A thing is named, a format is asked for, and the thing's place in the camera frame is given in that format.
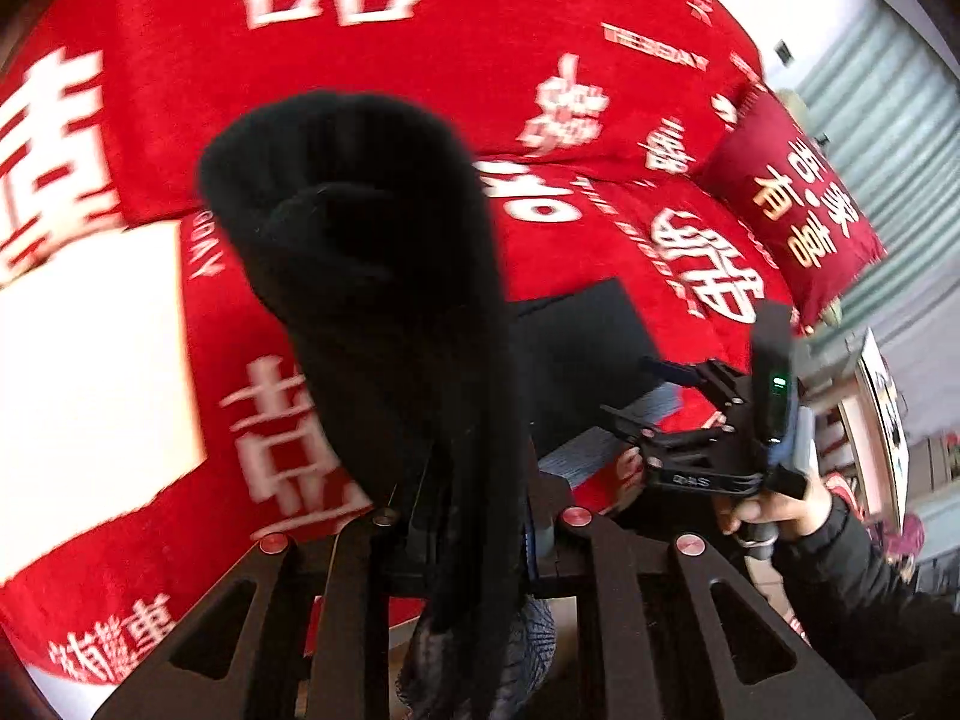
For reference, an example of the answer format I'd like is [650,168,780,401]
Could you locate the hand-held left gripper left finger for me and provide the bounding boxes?
[94,457,452,720]

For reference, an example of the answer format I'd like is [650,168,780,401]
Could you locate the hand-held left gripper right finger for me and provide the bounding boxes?
[523,505,878,720]

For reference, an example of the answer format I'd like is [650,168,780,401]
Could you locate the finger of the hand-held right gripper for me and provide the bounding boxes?
[598,403,680,452]
[637,357,722,392]

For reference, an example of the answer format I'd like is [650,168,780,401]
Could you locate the black pants with grey lining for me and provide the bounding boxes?
[197,88,685,720]

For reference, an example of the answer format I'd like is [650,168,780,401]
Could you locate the person's right forearm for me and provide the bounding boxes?
[769,495,960,720]

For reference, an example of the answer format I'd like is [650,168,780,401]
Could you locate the person's right hand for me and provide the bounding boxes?
[714,486,835,542]

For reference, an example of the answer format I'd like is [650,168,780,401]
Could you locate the wooden nightstand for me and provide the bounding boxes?
[814,326,912,518]

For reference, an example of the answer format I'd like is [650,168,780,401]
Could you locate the magenta shoe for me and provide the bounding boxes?
[877,514,929,567]

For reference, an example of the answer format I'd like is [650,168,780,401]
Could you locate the red printed pillow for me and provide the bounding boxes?
[694,86,887,327]

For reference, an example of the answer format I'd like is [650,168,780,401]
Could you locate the grey-green curtain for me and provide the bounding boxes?
[791,0,960,361]

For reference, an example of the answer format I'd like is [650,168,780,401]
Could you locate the red printed blanket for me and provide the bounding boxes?
[0,0,818,691]

